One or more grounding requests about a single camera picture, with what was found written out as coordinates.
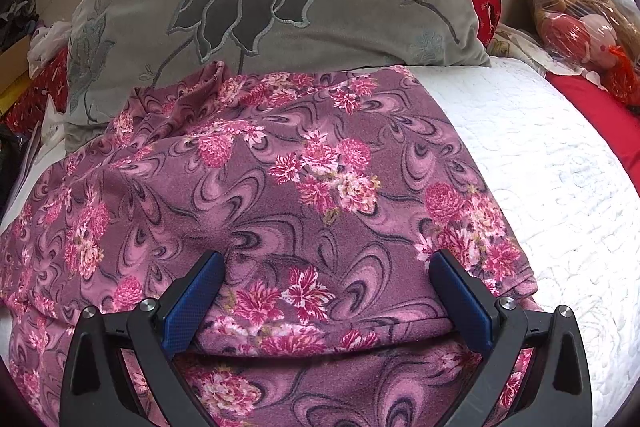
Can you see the dark clothing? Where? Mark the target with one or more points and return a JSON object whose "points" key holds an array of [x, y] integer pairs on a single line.
{"points": [[17, 14]]}

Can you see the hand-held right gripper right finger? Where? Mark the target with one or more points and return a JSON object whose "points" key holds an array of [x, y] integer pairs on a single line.
{"points": [[462, 307]]}

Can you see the plastic bag of plush toys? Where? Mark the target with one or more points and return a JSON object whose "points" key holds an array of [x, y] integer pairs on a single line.
{"points": [[565, 7]]}

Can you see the white quilted bedspread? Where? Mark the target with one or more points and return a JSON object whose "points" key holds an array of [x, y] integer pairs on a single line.
{"points": [[540, 157]]}

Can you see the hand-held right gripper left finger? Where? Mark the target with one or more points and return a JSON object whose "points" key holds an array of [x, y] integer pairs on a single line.
{"points": [[192, 307]]}

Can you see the yellow box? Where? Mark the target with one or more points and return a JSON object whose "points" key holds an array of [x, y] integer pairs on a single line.
{"points": [[12, 79]]}

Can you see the grey floral pillow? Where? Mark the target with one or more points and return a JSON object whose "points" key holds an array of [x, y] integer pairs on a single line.
{"points": [[350, 22]]}

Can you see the purple floral garment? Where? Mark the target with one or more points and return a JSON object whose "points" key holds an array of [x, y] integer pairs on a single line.
{"points": [[300, 227]]}

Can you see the red patterned cloth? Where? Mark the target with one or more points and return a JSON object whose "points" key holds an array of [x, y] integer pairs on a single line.
{"points": [[42, 94]]}

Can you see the cream printed cloth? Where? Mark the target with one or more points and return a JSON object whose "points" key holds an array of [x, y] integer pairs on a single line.
{"points": [[520, 49]]}

